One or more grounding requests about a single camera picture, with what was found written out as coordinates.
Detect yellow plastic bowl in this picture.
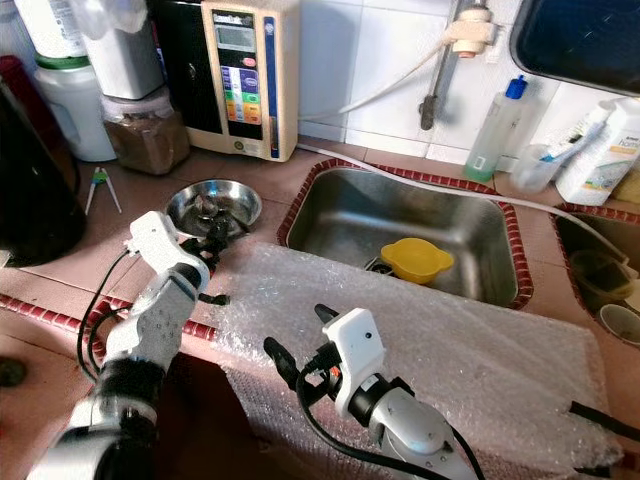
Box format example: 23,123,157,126
380,237,455,285

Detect dark framed tray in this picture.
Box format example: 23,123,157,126
508,0,640,96

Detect clear bubble wrap sheet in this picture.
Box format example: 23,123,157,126
210,240,621,480

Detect brown powder jar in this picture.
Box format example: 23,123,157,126
102,88,191,176

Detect white labelled bottle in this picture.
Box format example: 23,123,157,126
15,0,91,61

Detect white dish soap bottle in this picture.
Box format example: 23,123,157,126
555,97,640,208

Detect black electric kettle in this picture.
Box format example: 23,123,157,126
0,85,88,269

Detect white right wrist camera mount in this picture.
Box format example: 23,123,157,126
322,307,391,419

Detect dark red container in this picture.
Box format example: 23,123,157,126
0,55,61,151

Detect translucent grey canister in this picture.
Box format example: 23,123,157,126
75,0,166,101

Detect white blue toothbrush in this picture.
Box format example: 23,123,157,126
540,105,606,164

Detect clear bottle blue cap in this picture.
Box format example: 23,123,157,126
463,75,531,183

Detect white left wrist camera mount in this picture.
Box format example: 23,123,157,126
128,211,211,293

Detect dark stone pestle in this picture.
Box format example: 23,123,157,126
0,358,28,389

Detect steel bowl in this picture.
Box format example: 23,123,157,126
166,179,263,239

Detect clear plastic cup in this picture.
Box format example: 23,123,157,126
508,145,566,194

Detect beige water ionizer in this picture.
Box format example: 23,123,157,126
150,0,301,161

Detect beige faucet diverter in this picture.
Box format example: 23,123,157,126
445,5,501,58

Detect clear thin tube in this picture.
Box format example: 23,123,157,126
295,143,611,236

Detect green white tongs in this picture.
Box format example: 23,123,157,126
87,167,123,214

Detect white jug green lid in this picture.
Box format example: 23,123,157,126
35,55,116,163

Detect white water hose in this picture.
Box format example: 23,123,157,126
295,35,461,126

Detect small steel sink basin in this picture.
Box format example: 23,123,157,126
555,210,640,346

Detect steel faucet pipe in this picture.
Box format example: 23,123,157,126
420,0,471,131

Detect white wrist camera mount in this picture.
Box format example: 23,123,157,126
322,307,391,419
128,211,211,293

